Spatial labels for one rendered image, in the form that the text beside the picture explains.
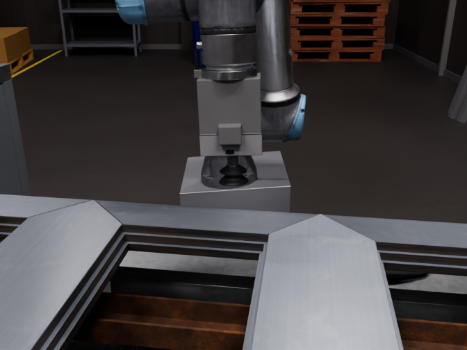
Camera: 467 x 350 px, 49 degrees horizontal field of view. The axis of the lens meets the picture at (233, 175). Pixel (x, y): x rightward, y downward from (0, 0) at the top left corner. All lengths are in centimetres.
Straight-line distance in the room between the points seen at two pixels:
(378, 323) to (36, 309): 46
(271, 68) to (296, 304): 64
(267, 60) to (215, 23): 55
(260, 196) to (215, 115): 65
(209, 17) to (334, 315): 42
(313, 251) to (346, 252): 5
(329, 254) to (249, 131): 27
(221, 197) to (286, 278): 57
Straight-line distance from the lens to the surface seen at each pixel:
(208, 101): 68
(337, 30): 744
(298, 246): 86
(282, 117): 125
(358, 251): 87
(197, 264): 114
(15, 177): 152
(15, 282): 83
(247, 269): 113
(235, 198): 131
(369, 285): 79
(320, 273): 80
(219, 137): 67
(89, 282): 83
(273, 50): 119
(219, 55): 67
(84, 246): 89
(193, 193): 131
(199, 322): 98
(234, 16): 66
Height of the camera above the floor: 130
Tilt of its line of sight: 23 degrees down
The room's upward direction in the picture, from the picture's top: straight up
